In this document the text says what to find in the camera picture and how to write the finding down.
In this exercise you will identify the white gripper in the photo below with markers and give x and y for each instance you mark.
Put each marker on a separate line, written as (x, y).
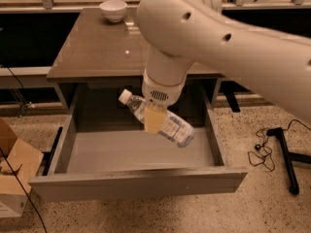
(157, 93)

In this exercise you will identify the clear plastic water bottle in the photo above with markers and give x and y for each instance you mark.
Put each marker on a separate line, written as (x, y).
(174, 128)

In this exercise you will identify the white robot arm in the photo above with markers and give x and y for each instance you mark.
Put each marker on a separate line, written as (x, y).
(273, 64)

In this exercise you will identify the open grey top drawer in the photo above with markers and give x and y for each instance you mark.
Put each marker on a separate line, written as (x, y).
(104, 153)

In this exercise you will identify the grey cabinet with top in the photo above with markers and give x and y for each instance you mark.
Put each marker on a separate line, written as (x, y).
(97, 50)

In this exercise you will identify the white ceramic bowl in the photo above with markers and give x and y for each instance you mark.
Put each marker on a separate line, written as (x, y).
(113, 10)

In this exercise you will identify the long grey bench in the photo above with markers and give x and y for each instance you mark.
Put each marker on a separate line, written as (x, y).
(25, 77)

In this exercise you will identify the black stand leg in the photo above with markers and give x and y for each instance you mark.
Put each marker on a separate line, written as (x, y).
(289, 158)

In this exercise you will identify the cardboard box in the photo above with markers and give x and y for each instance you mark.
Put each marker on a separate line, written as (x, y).
(19, 162)

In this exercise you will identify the black drawer slide rail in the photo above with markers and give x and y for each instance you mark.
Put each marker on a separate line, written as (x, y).
(48, 156)

